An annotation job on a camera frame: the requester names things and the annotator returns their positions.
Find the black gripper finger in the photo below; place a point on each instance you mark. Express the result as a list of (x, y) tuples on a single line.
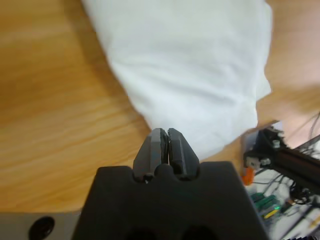
[(182, 157), (150, 155)]

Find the white T-shirt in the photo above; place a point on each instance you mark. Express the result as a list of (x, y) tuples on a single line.
[(187, 62)]

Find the black post with brackets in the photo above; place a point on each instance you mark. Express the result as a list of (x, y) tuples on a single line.
[(287, 155)]

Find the orange plastic clip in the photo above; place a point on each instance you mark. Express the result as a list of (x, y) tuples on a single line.
[(247, 176)]

